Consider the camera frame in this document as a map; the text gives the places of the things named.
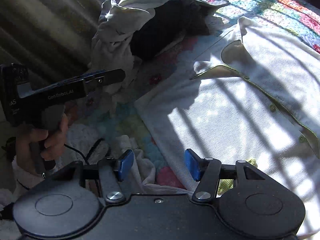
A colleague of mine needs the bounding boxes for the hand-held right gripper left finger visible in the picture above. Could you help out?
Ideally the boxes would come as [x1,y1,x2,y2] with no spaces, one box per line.
[51,149,135,203]

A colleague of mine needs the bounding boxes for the cream waffle pajama shirt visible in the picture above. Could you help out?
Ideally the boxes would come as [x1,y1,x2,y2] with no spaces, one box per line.
[135,16,320,235]

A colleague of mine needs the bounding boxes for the dark brown knit sweater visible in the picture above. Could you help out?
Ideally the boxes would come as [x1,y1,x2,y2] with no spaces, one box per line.
[130,0,210,61]

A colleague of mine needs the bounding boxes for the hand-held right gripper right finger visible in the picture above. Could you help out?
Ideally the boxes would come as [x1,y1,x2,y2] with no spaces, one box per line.
[184,149,266,203]

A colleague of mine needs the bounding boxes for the person's left hand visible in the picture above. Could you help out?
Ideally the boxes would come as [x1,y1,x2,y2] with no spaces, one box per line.
[15,112,70,173]

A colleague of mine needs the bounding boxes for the floral quilt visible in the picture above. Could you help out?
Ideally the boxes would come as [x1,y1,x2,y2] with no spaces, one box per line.
[62,0,320,190]

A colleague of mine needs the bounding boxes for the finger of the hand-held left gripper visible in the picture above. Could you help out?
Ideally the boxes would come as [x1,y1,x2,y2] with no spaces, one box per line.
[56,69,107,82]
[84,68,126,90]

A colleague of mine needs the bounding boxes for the white fleece hoodie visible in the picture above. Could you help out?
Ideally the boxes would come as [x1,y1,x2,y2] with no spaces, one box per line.
[91,0,197,94]

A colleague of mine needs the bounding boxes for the beige patterned curtain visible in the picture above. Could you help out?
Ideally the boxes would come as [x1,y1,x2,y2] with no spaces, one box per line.
[0,0,107,93]

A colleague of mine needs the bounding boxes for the cream waffle pajama pants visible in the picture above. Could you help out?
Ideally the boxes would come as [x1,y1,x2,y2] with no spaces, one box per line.
[117,135,187,196]

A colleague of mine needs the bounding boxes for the white fluffy cloth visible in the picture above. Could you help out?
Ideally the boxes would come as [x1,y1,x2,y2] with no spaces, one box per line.
[61,124,110,164]

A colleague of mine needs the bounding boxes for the black cable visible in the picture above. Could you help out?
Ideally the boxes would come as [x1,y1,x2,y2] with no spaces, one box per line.
[64,137,106,164]

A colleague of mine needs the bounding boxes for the person's left forearm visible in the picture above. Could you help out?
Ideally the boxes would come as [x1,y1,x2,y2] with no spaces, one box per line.
[0,161,47,215]

